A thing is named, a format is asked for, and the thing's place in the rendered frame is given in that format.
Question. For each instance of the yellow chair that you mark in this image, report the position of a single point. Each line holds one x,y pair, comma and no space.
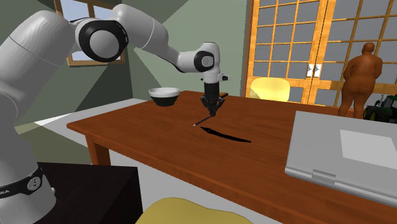
189,212
270,89

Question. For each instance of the brown human figure statue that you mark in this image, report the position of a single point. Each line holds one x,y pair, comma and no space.
361,77

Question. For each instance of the wooden lattice double door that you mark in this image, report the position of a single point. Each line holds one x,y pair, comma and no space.
313,40

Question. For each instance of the wooden framed window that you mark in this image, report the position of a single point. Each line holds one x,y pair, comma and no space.
73,7

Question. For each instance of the brown wooden table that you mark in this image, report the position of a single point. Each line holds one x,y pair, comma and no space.
155,130

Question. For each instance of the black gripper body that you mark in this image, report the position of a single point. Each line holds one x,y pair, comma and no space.
212,91

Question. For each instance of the black robot stand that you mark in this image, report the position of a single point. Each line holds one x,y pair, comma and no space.
93,192

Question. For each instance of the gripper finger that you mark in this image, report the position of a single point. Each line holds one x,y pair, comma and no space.
220,101
205,101

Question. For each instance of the green toy tractor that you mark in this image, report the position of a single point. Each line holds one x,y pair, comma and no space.
383,110

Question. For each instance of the white and black bowl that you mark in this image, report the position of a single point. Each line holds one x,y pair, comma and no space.
164,96

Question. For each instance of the grey closed laptop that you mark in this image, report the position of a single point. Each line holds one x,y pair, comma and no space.
322,149

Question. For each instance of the thin black pen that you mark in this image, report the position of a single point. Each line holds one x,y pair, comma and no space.
201,122

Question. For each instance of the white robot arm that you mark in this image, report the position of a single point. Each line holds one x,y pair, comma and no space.
34,62

